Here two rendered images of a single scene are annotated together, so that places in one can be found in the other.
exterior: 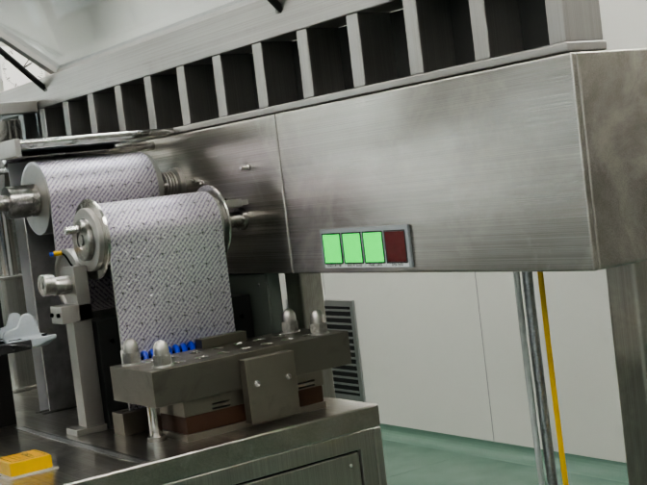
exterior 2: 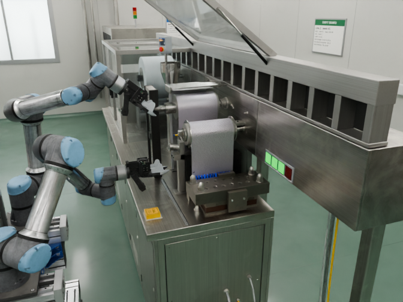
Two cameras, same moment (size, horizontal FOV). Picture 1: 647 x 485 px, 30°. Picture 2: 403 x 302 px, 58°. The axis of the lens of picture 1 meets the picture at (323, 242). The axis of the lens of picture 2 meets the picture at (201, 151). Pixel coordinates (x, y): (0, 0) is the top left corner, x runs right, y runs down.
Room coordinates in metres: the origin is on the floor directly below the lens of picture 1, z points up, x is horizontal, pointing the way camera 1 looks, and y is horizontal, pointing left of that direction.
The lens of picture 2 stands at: (0.48, -0.15, 1.84)
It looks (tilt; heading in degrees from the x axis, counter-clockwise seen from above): 21 degrees down; 16
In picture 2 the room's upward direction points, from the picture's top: straight up
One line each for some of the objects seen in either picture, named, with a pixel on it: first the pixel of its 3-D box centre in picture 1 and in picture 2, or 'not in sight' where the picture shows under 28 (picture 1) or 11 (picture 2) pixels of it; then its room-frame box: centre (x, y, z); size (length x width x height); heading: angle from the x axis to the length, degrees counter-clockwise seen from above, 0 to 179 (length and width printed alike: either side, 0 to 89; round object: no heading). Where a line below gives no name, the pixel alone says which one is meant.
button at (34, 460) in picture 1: (23, 463); (152, 213); (1.92, 0.52, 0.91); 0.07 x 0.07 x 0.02; 35
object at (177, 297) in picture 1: (175, 303); (212, 159); (2.21, 0.28, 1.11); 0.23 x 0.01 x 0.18; 125
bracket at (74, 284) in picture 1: (75, 350); (178, 167); (2.19, 0.47, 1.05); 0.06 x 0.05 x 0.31; 125
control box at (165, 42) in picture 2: not in sight; (164, 45); (2.65, 0.71, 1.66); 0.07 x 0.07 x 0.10; 61
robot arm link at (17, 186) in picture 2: not in sight; (21, 190); (1.84, 1.22, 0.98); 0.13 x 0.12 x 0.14; 179
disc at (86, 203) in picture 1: (91, 239); (187, 134); (2.19, 0.42, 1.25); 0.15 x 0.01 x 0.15; 35
